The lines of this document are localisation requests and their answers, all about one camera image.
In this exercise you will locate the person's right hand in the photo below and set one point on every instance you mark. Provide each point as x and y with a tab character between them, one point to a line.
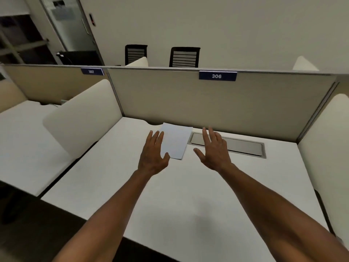
215	155

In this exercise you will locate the person's left hand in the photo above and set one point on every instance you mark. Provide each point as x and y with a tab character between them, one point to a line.
152	160

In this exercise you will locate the white papers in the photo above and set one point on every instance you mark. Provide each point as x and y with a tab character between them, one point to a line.
175	139

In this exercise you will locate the person's left forearm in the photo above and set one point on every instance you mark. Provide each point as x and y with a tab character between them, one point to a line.
109	221

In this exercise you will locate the person's right forearm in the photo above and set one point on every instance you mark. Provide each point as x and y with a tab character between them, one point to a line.
272	210

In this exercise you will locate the white table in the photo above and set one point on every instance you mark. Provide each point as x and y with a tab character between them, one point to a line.
27	147
191	210

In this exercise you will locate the beige cubicle partition panel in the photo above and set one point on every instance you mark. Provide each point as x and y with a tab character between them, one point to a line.
163	100
54	84
344	87

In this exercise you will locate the blue number sign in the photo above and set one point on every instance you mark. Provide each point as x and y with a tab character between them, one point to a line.
92	71
217	76

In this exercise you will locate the black monitor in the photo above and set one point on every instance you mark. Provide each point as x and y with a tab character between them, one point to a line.
81	58

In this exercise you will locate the glass office door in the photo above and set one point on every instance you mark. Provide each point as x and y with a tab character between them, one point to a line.
71	35

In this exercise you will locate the black door card reader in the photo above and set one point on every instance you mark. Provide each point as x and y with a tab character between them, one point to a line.
92	20

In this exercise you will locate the paper door notice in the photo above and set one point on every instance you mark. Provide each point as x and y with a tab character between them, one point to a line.
64	13

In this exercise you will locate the dark glass partition window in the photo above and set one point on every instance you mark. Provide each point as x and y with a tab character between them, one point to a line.
16	32

